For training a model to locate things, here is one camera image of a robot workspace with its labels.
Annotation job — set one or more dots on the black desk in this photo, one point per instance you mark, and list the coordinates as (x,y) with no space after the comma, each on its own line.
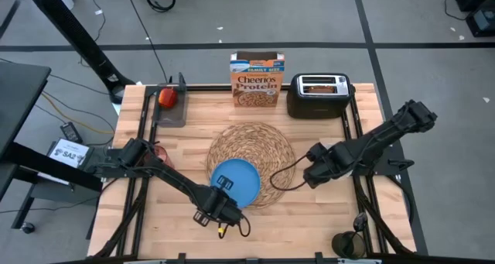
(19,97)

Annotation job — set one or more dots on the black caster wheel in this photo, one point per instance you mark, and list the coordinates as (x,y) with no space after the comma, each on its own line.
(28,228)

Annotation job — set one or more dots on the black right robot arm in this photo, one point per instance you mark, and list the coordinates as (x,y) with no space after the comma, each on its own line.
(386,134)

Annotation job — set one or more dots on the black toaster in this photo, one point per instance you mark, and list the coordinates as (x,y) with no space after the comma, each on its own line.
(319,107)

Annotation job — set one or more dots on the red apple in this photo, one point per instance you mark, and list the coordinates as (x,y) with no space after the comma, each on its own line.
(168,97)

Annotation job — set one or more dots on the grey plastic tray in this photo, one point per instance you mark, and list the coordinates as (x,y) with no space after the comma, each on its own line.
(170,117)

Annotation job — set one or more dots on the blue plate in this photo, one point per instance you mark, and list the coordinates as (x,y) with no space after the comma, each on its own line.
(243,186)

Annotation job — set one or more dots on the toast slice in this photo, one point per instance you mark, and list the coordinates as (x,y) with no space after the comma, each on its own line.
(319,89)

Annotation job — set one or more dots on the orange Cheerios cereal box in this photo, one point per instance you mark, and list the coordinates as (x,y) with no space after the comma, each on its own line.
(257,82)

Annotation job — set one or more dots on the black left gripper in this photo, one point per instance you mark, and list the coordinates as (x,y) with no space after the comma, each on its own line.
(218,208)

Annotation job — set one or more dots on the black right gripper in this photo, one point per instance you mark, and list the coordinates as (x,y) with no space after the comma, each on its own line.
(326,167)

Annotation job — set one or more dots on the black equipment box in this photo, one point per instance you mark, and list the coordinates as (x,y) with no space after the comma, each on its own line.
(479,20)

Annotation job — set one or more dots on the round woven placemat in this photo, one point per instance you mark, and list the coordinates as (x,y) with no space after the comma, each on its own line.
(255,144)

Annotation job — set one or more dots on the dark mesh cup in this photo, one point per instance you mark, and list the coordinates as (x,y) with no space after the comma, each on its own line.
(342,245)

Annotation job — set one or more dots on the black power adapter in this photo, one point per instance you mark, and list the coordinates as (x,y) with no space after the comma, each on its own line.
(71,132)

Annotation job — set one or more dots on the red translucent cup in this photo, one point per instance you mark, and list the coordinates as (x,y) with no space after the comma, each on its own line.
(167,158)

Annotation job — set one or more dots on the white SA2 label sheet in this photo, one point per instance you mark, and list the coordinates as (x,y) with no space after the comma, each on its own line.
(69,153)

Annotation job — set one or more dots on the black aluminium table frame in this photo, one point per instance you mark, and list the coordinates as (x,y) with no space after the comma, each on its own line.
(135,233)

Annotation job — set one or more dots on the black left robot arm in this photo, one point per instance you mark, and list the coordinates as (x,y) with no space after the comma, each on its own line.
(174,179)

